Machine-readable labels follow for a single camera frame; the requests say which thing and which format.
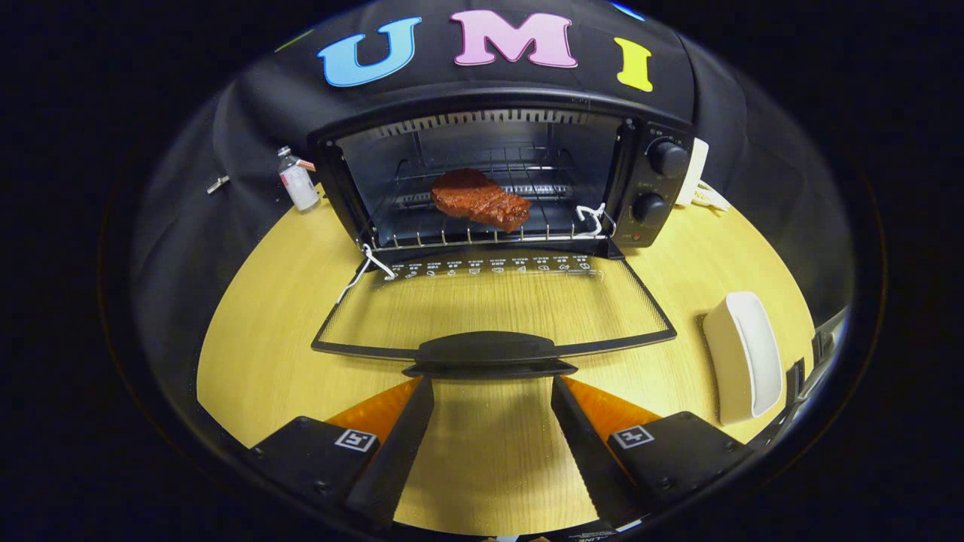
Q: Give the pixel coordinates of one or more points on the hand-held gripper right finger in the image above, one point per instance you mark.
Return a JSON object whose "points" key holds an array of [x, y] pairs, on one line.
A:
{"points": [[584, 452]]}

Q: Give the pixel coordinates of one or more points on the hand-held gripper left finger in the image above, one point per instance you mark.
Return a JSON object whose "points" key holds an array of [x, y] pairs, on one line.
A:
{"points": [[403, 452]]}

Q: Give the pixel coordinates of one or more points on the black toaster oven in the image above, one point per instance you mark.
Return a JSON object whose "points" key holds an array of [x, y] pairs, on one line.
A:
{"points": [[482, 352]]}

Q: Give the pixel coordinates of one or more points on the brown steak piece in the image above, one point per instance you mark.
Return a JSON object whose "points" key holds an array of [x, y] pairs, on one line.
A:
{"points": [[478, 199]]}

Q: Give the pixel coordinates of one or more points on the white rectangular food tray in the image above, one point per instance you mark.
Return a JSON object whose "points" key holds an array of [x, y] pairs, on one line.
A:
{"points": [[742, 354]]}

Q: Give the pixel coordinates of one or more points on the small clear bottle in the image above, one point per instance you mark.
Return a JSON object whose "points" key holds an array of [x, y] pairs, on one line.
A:
{"points": [[300, 188]]}

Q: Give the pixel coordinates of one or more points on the white box appliance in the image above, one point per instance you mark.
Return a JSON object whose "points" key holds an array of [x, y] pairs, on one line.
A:
{"points": [[697, 169]]}

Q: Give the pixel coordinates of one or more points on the silver clip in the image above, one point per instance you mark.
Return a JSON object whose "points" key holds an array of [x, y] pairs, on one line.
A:
{"points": [[218, 184]]}

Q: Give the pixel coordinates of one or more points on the black backdrop cloth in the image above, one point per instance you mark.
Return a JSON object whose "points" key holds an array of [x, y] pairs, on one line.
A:
{"points": [[226, 135]]}

